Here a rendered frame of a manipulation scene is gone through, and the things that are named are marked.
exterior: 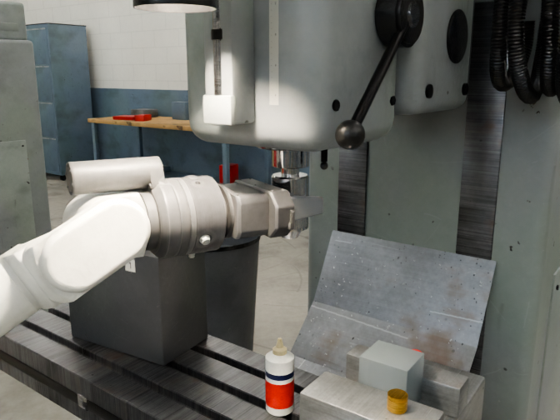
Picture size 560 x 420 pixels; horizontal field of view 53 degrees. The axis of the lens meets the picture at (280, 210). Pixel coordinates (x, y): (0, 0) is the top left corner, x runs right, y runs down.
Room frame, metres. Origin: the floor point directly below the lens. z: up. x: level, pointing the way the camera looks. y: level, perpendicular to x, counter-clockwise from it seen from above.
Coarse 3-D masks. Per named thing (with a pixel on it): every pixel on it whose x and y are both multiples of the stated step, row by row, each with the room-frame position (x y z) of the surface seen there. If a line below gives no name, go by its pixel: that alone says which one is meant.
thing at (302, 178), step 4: (276, 172) 0.70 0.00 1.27; (280, 172) 0.70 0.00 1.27; (300, 172) 0.70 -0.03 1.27; (272, 176) 0.69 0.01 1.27; (276, 176) 0.68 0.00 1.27; (280, 176) 0.68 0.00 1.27; (284, 176) 0.68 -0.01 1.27; (288, 176) 0.68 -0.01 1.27; (292, 176) 0.68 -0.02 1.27; (296, 176) 0.68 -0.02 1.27; (300, 176) 0.68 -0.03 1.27; (304, 176) 0.68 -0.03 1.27; (308, 176) 0.69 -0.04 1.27; (272, 180) 0.68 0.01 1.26; (276, 180) 0.68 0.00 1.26; (280, 180) 0.67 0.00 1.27; (284, 180) 0.67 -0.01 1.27; (288, 180) 0.67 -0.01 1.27; (292, 180) 0.67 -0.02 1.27; (296, 180) 0.67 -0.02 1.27; (300, 180) 0.67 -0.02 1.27; (304, 180) 0.68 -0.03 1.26; (308, 180) 0.69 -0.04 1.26; (276, 184) 0.68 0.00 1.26; (280, 184) 0.67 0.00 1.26; (284, 184) 0.67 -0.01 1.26; (288, 184) 0.67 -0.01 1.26; (292, 184) 0.67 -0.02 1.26; (296, 184) 0.67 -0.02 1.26; (300, 184) 0.67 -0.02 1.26; (304, 184) 0.68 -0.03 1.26
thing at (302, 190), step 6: (276, 186) 0.68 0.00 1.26; (282, 186) 0.67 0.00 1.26; (288, 186) 0.67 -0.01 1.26; (294, 186) 0.67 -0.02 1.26; (300, 186) 0.67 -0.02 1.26; (306, 186) 0.68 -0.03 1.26; (294, 192) 0.67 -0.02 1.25; (300, 192) 0.67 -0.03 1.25; (306, 192) 0.68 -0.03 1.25; (300, 222) 0.67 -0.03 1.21; (306, 222) 0.68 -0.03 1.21; (294, 228) 0.67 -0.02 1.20; (300, 228) 0.67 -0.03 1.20; (306, 228) 0.68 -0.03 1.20
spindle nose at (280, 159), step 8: (272, 152) 0.68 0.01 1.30; (280, 152) 0.67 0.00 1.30; (288, 152) 0.67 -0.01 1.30; (296, 152) 0.67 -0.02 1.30; (304, 152) 0.68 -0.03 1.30; (272, 160) 0.68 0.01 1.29; (280, 160) 0.67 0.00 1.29; (288, 160) 0.67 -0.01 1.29; (296, 160) 0.67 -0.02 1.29; (304, 160) 0.68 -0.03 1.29; (288, 168) 0.67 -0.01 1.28
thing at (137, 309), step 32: (96, 288) 0.90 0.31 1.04; (128, 288) 0.86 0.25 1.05; (160, 288) 0.83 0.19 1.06; (192, 288) 0.90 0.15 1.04; (96, 320) 0.90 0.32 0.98; (128, 320) 0.86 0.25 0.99; (160, 320) 0.83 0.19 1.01; (192, 320) 0.89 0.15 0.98; (128, 352) 0.86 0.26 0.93; (160, 352) 0.83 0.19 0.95
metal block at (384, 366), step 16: (368, 352) 0.61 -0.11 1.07; (384, 352) 0.61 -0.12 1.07; (400, 352) 0.61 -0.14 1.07; (416, 352) 0.61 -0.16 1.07; (368, 368) 0.59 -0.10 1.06; (384, 368) 0.58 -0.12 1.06; (400, 368) 0.57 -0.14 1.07; (416, 368) 0.58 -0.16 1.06; (368, 384) 0.59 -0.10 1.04; (384, 384) 0.58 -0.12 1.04; (400, 384) 0.57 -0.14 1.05; (416, 384) 0.59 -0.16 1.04; (416, 400) 0.59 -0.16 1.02
